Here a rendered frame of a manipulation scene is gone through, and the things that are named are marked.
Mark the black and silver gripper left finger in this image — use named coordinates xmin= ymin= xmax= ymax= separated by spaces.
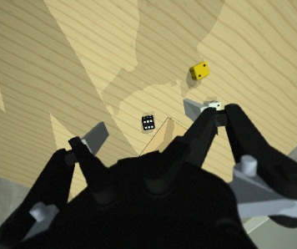
xmin=0 ymin=122 xmax=120 ymax=249

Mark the tan flat mat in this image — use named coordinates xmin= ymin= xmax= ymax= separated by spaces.
xmin=139 ymin=118 xmax=187 ymax=156

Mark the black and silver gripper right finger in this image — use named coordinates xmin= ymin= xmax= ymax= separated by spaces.
xmin=142 ymin=99 xmax=297 ymax=229

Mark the yellow die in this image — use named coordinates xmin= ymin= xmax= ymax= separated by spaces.
xmin=189 ymin=61 xmax=209 ymax=80

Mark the black die with white pips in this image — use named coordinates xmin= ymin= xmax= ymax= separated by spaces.
xmin=142 ymin=115 xmax=155 ymax=130

